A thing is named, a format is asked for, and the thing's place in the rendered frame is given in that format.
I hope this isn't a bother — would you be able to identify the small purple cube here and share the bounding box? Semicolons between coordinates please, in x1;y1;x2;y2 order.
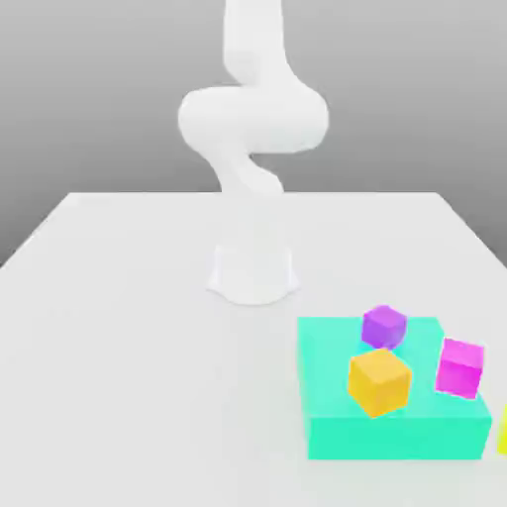
360;304;408;352

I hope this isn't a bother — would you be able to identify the small orange cube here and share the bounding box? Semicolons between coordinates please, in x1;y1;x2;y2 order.
347;348;414;420

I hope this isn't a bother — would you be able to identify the small magenta cube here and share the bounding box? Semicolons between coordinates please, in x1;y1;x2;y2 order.
434;337;485;400

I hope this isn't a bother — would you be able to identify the small yellow cube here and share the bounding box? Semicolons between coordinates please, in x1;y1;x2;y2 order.
496;404;507;456

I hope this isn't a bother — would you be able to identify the large turquoise box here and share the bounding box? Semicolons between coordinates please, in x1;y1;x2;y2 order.
296;315;493;461

